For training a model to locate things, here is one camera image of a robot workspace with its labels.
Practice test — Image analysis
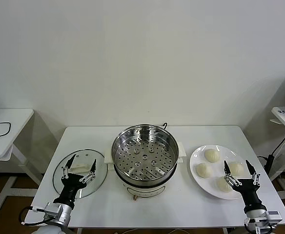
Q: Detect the white height-adjustable desk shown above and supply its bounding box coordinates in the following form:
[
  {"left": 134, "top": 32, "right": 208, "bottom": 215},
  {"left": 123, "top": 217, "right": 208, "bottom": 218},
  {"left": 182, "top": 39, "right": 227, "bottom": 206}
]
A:
[{"left": 269, "top": 106, "right": 285, "bottom": 208}]

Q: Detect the white electric cooker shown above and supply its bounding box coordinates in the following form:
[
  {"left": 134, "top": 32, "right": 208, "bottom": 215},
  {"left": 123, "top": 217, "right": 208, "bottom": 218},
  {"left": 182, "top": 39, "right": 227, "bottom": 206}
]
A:
[{"left": 104, "top": 141, "right": 186, "bottom": 202}]

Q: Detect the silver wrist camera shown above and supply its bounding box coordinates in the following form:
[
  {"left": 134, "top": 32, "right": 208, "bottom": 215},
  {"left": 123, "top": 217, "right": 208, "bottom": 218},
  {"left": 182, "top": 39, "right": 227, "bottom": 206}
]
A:
[
  {"left": 32, "top": 203, "right": 60, "bottom": 218},
  {"left": 266, "top": 210, "right": 282, "bottom": 222}
]

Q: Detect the white steamed baozi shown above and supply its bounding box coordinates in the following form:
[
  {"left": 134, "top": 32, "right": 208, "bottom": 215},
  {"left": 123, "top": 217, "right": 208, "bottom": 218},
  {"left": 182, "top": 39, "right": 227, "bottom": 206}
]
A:
[
  {"left": 227, "top": 161, "right": 245, "bottom": 176},
  {"left": 195, "top": 162, "right": 213, "bottom": 178},
  {"left": 215, "top": 175, "right": 236, "bottom": 193},
  {"left": 204, "top": 149, "right": 221, "bottom": 163}
]

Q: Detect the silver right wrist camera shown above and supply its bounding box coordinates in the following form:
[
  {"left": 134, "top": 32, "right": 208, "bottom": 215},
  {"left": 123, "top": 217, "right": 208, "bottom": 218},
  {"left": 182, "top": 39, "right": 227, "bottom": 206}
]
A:
[{"left": 266, "top": 210, "right": 282, "bottom": 222}]

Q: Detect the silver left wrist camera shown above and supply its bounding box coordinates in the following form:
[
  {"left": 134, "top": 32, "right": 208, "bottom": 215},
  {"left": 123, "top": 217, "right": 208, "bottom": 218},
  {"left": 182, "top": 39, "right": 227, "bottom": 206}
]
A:
[{"left": 32, "top": 203, "right": 60, "bottom": 218}]

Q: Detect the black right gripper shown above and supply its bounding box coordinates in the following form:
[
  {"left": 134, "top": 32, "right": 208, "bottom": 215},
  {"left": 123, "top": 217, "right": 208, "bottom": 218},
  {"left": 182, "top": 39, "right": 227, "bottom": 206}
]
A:
[{"left": 223, "top": 159, "right": 265, "bottom": 213}]

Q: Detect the white side table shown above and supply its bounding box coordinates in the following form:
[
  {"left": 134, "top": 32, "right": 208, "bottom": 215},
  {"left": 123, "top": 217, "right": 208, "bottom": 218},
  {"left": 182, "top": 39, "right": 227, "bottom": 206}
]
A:
[{"left": 0, "top": 108, "right": 45, "bottom": 212}]

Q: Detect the black cable with plug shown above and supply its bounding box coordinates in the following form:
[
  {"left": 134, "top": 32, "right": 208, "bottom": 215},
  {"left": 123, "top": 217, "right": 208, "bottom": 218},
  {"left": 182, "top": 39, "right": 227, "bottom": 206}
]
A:
[{"left": 258, "top": 126, "right": 285, "bottom": 182}]

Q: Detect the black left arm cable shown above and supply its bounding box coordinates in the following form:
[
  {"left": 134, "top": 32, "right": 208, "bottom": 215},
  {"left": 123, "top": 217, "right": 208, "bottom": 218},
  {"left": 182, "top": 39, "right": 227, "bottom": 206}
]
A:
[{"left": 20, "top": 206, "right": 53, "bottom": 226}]

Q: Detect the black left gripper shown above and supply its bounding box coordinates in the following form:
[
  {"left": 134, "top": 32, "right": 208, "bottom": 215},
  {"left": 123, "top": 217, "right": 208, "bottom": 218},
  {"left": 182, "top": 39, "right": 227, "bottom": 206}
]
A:
[{"left": 53, "top": 154, "right": 97, "bottom": 208}]

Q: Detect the glass pot lid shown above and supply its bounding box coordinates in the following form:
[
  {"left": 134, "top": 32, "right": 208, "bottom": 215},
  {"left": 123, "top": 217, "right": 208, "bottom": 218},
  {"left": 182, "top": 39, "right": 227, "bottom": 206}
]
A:
[{"left": 52, "top": 149, "right": 108, "bottom": 199}]

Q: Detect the steel steamer basket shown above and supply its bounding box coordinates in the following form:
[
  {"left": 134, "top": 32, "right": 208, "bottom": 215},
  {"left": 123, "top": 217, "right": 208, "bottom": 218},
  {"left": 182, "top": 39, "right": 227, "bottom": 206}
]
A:
[{"left": 111, "top": 124, "right": 179, "bottom": 182}]

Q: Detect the white round plate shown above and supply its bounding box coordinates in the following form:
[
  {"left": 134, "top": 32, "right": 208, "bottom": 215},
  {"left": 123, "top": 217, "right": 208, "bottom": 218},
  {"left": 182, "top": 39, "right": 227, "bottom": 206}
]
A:
[{"left": 189, "top": 145, "right": 253, "bottom": 200}]

